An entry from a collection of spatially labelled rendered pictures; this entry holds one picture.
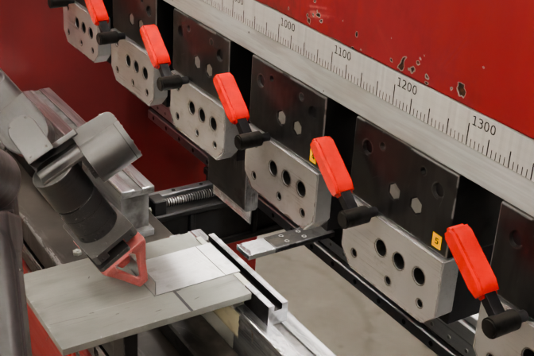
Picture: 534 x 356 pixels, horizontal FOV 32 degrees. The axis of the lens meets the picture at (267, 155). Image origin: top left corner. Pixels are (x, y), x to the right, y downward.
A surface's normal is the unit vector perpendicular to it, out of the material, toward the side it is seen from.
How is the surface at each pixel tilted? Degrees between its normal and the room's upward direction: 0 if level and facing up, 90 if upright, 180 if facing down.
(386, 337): 0
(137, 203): 90
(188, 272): 0
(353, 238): 90
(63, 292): 0
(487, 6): 90
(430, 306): 90
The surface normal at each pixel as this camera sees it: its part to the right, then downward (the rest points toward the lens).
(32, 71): 0.53, 0.39
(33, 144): 0.10, -0.08
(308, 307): 0.05, -0.90
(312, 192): -0.85, 0.18
